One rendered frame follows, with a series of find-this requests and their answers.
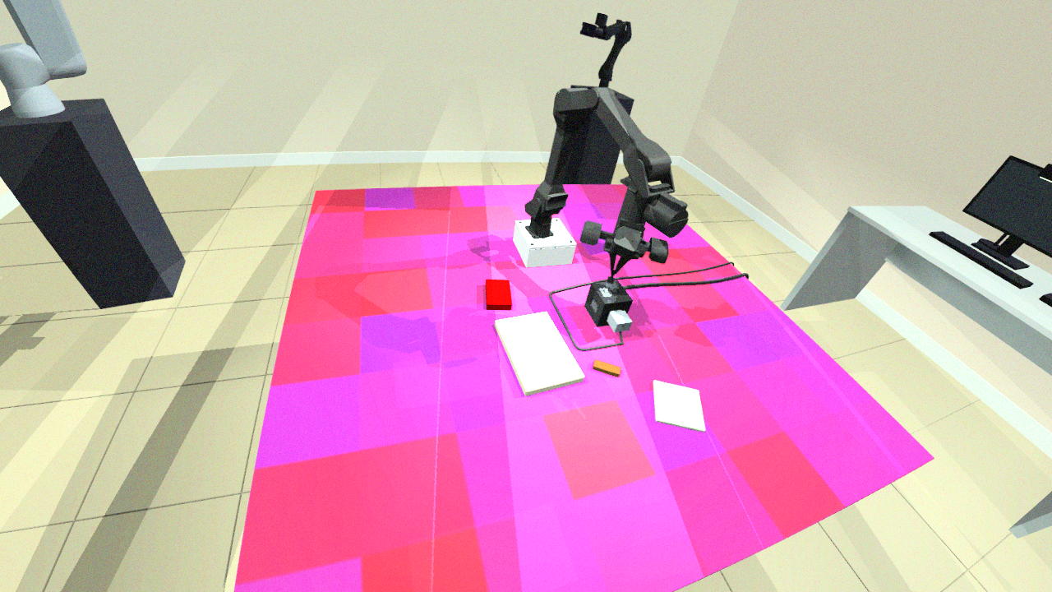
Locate red rectangular block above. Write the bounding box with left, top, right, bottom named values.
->
left=486, top=280, right=512, bottom=310

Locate tan rectangular block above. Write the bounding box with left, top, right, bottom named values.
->
left=592, top=360, right=621, bottom=377

